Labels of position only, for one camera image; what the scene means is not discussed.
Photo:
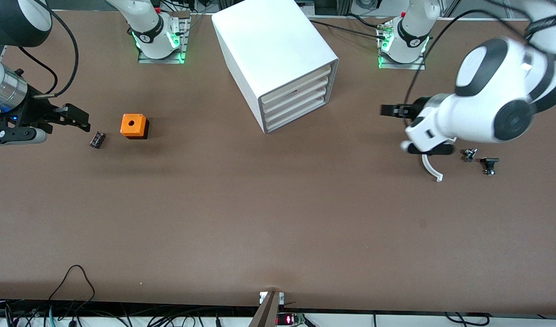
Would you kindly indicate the small silver black component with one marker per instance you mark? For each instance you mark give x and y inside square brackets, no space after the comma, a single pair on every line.
[469,155]

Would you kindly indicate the small black contact block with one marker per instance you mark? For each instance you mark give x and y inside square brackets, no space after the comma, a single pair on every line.
[97,140]

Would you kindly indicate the orange box with hole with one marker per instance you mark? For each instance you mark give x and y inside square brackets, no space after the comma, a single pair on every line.
[133,125]

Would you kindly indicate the black button component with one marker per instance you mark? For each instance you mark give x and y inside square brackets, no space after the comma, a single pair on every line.
[489,163]

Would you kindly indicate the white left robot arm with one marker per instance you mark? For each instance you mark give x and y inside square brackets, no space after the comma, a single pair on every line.
[487,104]

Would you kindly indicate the white drawer cabinet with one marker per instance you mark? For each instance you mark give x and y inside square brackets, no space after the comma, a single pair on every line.
[269,45]

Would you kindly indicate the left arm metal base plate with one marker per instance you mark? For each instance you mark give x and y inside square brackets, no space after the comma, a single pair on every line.
[416,66]

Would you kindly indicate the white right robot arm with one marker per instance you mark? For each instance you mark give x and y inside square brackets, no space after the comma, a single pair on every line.
[155,32]

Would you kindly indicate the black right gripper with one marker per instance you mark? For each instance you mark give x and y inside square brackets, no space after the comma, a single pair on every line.
[34,111]

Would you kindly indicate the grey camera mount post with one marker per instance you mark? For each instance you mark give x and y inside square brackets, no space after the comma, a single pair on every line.
[266,311]

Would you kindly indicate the white curved plastic piece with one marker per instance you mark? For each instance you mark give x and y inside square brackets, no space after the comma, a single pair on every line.
[429,168]

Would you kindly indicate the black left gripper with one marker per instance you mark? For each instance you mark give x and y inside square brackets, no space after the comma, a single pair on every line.
[419,107]

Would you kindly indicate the device with red display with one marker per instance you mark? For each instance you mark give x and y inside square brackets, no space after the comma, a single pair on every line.
[289,319]

